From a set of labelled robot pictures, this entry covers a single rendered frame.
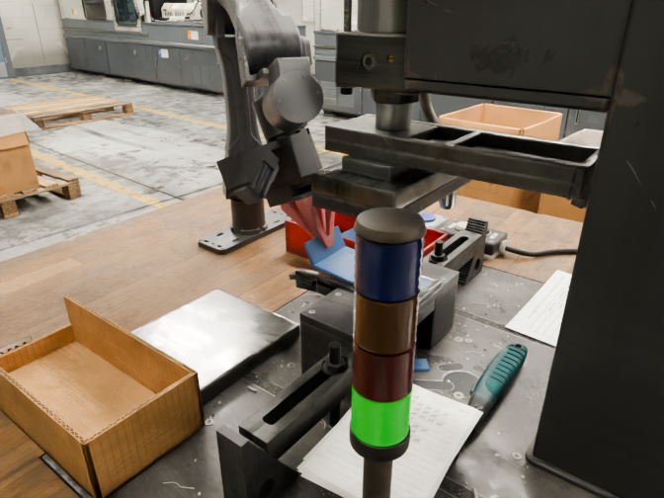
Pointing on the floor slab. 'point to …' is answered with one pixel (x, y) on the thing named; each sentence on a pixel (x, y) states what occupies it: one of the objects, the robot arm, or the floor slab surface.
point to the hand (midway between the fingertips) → (325, 241)
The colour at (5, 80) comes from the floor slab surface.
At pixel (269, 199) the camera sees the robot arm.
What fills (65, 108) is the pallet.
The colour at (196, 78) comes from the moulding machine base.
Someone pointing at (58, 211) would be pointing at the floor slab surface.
